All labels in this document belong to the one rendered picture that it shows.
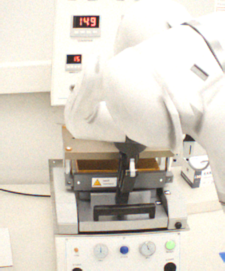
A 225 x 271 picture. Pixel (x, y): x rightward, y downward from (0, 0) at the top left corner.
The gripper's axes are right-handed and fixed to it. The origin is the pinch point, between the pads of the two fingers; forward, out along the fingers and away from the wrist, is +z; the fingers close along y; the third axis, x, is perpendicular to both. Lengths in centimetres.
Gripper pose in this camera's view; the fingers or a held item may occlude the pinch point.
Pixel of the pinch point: (122, 192)
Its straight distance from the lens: 117.7
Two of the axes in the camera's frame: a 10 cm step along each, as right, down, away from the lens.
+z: -0.8, 7.7, 6.3
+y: 1.2, 6.4, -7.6
